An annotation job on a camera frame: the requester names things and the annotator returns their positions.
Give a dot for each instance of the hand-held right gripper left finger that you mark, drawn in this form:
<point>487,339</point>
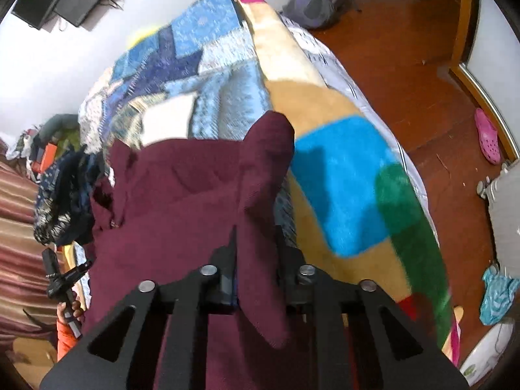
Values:
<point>223,280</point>

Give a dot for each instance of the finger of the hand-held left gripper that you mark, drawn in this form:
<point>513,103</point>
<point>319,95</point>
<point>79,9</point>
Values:
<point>50,260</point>
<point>77,270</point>

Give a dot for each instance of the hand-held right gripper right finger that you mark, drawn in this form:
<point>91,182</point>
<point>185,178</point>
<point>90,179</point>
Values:
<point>292,280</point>

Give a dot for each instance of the maroon button shirt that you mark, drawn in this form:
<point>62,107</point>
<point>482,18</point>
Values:
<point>183,211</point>

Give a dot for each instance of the person's left forearm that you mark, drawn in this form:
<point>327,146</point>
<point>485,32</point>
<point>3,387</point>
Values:
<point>65,341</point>

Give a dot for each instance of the dark patterned clothes pile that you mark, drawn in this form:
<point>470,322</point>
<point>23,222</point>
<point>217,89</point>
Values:
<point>65,199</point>

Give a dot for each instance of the striped red curtain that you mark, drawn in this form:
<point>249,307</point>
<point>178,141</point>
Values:
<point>20,231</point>

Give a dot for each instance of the orange box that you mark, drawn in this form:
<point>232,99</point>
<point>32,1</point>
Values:
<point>44,158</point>

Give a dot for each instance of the colourful fleece blanket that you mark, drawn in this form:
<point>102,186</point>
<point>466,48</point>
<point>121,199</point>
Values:
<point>349,178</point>

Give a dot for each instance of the pile of household clutter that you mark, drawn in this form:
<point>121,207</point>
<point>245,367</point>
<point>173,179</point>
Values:
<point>28,142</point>

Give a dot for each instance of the grey green cushion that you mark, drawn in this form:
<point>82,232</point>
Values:
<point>59,124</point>

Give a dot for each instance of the teal patterned cloth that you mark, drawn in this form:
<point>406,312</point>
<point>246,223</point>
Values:
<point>497,296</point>

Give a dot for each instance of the white ribbed suitcase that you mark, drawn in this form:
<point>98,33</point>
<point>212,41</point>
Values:
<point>503,211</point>

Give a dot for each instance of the pink clog shoe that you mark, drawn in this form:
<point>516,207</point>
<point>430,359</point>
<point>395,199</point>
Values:
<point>487,136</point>

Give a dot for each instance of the yellow plastic object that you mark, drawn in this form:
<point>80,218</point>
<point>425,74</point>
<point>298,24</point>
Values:
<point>142,34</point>

